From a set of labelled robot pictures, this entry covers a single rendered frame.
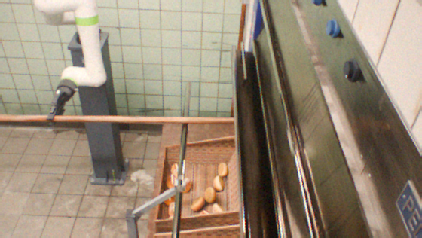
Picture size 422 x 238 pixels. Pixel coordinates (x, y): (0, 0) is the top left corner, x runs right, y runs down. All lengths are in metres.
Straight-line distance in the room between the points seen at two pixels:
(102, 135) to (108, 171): 0.38
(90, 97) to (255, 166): 1.56
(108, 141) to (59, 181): 0.61
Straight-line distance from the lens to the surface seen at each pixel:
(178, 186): 1.67
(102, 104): 2.76
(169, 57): 3.18
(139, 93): 3.41
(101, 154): 3.09
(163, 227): 2.15
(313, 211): 0.94
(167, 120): 1.93
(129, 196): 3.17
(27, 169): 3.56
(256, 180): 1.41
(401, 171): 0.66
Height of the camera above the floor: 2.45
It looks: 39 degrees down
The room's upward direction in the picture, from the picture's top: 4 degrees clockwise
